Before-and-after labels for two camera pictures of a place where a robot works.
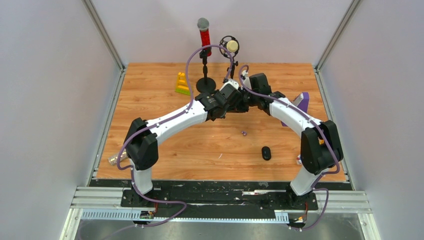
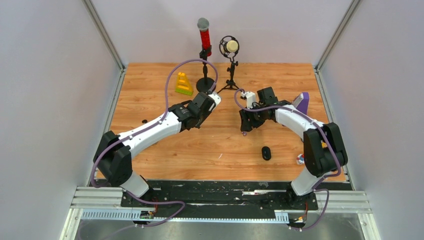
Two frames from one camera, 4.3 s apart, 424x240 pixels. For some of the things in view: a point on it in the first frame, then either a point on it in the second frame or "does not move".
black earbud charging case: x=266 y=153 does not move
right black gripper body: x=249 y=100 -> x=256 y=118
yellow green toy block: x=182 y=86 does not move
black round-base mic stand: x=205 y=84 does not move
